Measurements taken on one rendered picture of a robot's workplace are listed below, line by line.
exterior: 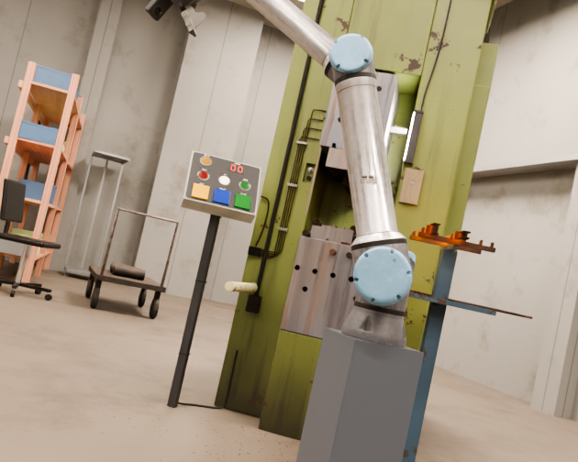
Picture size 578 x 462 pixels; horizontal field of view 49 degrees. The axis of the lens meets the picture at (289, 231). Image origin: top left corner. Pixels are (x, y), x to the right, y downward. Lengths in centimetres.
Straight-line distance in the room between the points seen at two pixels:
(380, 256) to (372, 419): 47
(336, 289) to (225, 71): 750
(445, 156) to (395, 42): 63
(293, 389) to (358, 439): 121
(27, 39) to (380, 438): 921
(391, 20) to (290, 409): 197
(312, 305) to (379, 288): 134
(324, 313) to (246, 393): 61
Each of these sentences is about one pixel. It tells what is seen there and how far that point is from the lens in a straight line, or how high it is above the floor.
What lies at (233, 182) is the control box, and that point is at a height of 109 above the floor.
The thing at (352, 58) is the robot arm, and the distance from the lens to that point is 178.
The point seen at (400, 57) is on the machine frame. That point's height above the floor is 190.
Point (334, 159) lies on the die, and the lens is 308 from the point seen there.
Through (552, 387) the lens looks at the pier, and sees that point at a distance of 625.
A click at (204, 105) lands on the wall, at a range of 999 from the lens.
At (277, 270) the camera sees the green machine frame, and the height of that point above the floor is 73.
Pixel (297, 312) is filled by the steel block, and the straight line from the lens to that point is 297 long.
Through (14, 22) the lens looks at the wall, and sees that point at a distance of 1051.
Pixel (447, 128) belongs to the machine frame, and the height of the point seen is 158.
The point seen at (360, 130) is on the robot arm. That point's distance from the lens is 173.
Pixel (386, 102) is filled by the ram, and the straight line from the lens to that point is 313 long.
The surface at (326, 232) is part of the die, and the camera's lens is 303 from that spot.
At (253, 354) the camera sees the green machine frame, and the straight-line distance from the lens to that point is 324.
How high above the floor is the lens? 74
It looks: 3 degrees up
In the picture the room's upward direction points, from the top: 12 degrees clockwise
